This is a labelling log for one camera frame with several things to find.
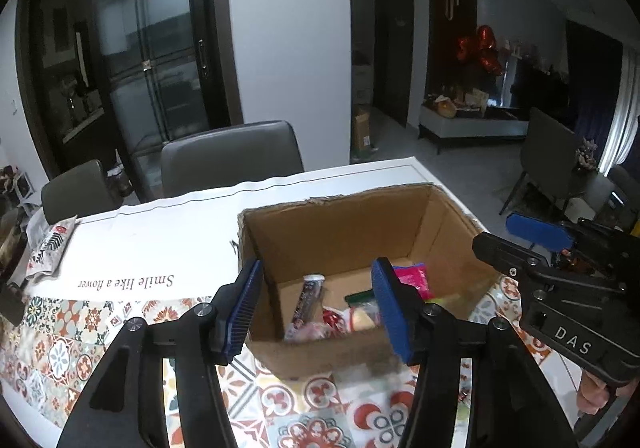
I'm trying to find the red foil balloons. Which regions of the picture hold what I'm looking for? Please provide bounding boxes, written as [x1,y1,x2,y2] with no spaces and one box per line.
[454,25,504,77]

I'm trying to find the white yellow cake packet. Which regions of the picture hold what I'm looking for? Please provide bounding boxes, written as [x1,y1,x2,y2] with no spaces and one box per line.
[349,301,382,330]

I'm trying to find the dark framed glass door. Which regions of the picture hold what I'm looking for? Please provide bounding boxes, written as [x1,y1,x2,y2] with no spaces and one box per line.
[15,0,247,181]

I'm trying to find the patterned white tablecloth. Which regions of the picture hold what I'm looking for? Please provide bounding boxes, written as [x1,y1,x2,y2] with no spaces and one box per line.
[0,155,586,448]

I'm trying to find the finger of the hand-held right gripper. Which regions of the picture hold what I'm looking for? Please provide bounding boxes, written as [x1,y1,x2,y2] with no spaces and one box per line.
[472,231,551,288]
[505,211,627,252]

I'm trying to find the dark grey dining chair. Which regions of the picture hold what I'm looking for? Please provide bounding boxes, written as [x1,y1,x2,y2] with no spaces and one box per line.
[499,107,592,217]

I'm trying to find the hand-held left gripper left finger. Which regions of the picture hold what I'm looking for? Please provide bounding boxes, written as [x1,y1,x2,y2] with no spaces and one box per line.
[57,258,264,448]

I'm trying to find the white low cabinet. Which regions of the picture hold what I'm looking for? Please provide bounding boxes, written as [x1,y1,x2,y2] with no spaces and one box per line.
[418,102,532,155]

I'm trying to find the dark long stick packet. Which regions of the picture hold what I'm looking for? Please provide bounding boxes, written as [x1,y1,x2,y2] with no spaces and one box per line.
[284,273,327,342]

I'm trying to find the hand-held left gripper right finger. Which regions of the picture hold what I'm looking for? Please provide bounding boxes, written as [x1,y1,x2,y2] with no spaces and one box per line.
[371,257,576,448]

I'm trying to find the pink snack packet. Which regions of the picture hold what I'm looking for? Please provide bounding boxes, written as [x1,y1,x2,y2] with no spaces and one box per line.
[392,263,431,302]

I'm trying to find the patterned tissue pack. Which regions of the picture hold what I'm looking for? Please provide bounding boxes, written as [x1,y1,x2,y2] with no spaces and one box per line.
[24,215,79,282]

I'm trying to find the brown cardboard box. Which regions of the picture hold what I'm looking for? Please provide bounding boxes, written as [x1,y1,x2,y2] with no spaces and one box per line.
[237,182,502,380]

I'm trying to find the dried flower bunch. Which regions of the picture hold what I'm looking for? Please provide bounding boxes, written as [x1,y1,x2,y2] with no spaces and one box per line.
[574,138,599,172]

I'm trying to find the tall cardboard box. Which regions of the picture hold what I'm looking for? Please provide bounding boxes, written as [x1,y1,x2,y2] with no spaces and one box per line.
[352,103,374,160]

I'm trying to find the red white snack packet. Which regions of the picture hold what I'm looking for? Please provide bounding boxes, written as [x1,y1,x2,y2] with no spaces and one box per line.
[321,305,352,335]

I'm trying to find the person's right hand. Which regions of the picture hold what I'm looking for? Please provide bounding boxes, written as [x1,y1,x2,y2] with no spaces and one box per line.
[575,367,623,417]

